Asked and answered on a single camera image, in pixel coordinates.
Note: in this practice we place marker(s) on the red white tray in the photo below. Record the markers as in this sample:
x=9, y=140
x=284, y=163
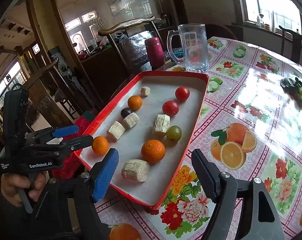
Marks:
x=163, y=85

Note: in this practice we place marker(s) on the large red tomato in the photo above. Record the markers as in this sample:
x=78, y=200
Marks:
x=170, y=108

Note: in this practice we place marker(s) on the large corn piece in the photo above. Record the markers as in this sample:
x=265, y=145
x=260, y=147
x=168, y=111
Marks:
x=161, y=125

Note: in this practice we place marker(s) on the magenta thermos bottle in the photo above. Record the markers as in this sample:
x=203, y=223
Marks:
x=155, y=52

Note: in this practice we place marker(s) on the small corn piece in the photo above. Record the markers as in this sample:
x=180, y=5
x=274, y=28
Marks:
x=145, y=91

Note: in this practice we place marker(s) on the round dark chair back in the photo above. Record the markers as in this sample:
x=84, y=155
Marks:
x=220, y=31

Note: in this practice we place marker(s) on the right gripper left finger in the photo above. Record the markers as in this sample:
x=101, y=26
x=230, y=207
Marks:
x=52, y=211

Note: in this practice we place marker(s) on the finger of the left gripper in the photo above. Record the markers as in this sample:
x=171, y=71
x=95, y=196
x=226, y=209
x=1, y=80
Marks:
x=61, y=132
x=66, y=144

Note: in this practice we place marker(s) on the small red tomato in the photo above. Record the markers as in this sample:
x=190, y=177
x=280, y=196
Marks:
x=182, y=94

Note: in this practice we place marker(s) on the dark plum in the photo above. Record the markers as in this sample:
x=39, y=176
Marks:
x=125, y=112

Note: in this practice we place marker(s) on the clear glass mug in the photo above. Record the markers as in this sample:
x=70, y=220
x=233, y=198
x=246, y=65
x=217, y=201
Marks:
x=194, y=46

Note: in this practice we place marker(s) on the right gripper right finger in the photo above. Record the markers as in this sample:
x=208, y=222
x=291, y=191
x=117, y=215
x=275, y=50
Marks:
x=258, y=219

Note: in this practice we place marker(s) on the green leafy vegetable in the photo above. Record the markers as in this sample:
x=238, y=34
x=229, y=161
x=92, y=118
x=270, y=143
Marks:
x=293, y=87

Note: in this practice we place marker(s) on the dark wooden chair far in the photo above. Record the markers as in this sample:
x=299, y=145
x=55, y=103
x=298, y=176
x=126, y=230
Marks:
x=296, y=44

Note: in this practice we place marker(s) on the person's left hand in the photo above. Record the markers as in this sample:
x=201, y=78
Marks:
x=11, y=182

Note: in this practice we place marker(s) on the floral plastic tablecloth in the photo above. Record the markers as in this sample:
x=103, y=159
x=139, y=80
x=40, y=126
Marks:
x=249, y=127

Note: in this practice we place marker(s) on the green plum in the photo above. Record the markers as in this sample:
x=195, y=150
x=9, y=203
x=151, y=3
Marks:
x=174, y=133

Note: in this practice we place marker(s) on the orange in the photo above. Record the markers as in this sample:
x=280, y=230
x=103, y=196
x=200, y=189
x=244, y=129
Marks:
x=100, y=145
x=135, y=102
x=153, y=151

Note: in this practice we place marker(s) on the wooden chair left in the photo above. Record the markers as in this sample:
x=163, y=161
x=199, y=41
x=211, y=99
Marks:
x=132, y=50

